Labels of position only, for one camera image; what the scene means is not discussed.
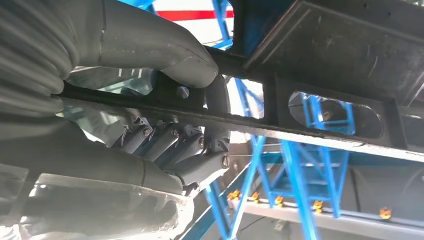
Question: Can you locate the blue steel shelf rack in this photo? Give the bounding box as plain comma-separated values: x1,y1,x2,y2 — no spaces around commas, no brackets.
115,0,424,240

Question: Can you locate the grey shelf beam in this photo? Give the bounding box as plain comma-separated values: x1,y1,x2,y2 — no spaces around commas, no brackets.
185,193,424,240

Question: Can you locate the white panel with red stripe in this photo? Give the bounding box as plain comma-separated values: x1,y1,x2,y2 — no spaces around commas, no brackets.
150,0,235,47

